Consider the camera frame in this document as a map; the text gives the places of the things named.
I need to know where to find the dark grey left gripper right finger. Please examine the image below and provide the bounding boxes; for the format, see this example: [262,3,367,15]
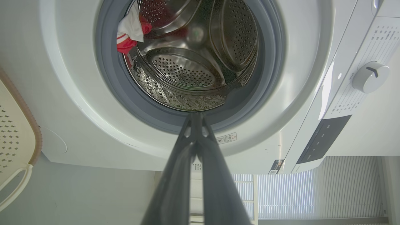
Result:
[196,113,252,225]

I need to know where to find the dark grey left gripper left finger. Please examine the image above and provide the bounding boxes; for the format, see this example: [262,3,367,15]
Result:
[141,113,198,225]

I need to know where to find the dark washing machine control panel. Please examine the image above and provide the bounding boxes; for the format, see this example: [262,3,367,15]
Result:
[296,115,352,164]

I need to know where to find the stainless steel washing machine drum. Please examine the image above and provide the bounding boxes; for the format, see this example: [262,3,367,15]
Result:
[122,0,260,112]

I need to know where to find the cream perforated laundry basket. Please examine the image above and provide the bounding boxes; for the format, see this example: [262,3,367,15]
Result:
[0,67,43,212]

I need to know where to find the warning sticker label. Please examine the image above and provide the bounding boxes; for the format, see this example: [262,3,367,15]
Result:
[216,132,238,145]

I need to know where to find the black QR code sticker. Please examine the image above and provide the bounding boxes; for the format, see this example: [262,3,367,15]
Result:
[268,159,284,175]

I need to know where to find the white window blinds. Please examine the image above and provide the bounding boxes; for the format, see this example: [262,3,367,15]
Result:
[232,156,385,220]

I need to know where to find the white front-load washing machine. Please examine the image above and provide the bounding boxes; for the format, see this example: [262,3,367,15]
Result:
[0,0,400,175]

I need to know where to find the grey rubber door gasket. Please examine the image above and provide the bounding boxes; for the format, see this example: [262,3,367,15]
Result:
[95,0,285,135]

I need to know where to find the red and white garment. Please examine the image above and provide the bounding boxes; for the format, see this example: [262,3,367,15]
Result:
[116,2,153,55]

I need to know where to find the white round selector knob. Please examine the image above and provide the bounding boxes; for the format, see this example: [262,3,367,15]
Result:
[352,61,390,94]

